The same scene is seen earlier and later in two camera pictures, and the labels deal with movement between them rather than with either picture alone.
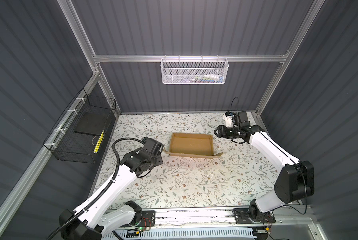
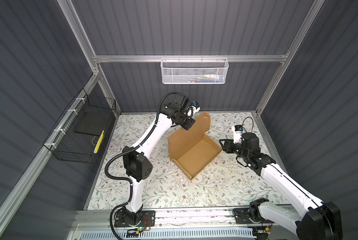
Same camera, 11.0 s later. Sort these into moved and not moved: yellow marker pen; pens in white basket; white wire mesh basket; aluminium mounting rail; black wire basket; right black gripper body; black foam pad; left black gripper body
Moved: right black gripper body; left black gripper body
Not moved: pens in white basket; black wire basket; yellow marker pen; white wire mesh basket; black foam pad; aluminium mounting rail
